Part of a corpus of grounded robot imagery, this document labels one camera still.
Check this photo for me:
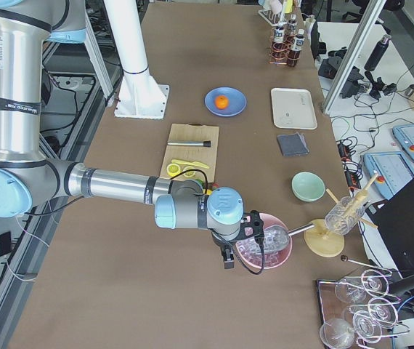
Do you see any front tea bottle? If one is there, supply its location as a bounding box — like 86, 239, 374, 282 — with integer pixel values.
287, 29, 305, 67

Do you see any aluminium frame post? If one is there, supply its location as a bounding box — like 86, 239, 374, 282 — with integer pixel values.
322, 0, 386, 114

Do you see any steel scoop in bowl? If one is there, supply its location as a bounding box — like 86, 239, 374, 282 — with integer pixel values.
263, 223, 314, 254

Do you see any yellow cup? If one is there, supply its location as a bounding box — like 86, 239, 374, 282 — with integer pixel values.
285, 0, 294, 13

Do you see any green lime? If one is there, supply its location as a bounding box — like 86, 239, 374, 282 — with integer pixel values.
196, 178, 208, 188

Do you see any black water bottle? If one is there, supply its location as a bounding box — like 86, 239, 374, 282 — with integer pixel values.
364, 34, 391, 72

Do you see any copper wire bottle rack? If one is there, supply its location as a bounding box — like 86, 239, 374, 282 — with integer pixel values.
269, 19, 304, 67

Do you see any pink mixing bowl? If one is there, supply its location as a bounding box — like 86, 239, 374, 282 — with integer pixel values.
236, 213, 293, 269

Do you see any back left tea bottle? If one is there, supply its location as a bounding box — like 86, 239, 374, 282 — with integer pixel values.
285, 14, 297, 44

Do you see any clear glass on stand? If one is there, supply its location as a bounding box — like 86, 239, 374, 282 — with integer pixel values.
325, 196, 365, 236

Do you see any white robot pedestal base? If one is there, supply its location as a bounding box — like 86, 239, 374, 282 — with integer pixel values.
105, 0, 169, 120

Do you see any green bowl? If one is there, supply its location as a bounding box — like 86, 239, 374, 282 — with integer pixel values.
291, 172, 325, 202

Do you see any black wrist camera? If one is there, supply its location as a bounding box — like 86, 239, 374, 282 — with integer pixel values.
238, 210, 264, 241

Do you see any grey folded cloth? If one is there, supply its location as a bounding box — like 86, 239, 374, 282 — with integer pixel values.
277, 132, 309, 157

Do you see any pink cup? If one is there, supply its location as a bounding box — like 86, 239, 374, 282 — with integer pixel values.
269, 0, 283, 15

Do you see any steel muddler black tip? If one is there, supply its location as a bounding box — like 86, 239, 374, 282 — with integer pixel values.
167, 140, 211, 148

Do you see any cream rabbit tray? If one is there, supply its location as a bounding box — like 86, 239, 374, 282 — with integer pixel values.
271, 87, 317, 130

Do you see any white cup rack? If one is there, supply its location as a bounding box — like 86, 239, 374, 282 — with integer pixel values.
258, 0, 299, 27

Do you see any wooden cutting board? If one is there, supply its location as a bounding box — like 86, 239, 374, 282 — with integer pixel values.
159, 124, 219, 182

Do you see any lemon slice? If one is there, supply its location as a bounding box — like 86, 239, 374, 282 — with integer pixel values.
166, 163, 181, 177
182, 169, 196, 178

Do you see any yellow plastic knife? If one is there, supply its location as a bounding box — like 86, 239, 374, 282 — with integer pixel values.
171, 159, 210, 169

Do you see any wine glass rack tray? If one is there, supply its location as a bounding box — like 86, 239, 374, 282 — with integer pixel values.
316, 269, 410, 348

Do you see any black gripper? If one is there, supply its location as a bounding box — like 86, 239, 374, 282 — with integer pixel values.
211, 232, 235, 270

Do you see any blue round plate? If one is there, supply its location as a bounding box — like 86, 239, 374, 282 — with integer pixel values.
204, 87, 247, 117

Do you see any upper lemon slice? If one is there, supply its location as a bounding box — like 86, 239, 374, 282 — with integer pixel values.
166, 163, 181, 177

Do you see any tea bottle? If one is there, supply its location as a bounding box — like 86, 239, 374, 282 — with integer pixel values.
271, 21, 286, 62
285, 14, 297, 44
287, 29, 305, 67

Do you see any lower lemon slice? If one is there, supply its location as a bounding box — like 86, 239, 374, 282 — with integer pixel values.
182, 169, 196, 178

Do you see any back right tea bottle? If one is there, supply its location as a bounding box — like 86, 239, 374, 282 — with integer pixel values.
271, 21, 286, 62

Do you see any orange mandarin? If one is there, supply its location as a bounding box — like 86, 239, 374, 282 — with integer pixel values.
214, 95, 230, 110

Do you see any wooden stand round base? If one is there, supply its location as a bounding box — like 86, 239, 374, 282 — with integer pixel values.
303, 173, 379, 258

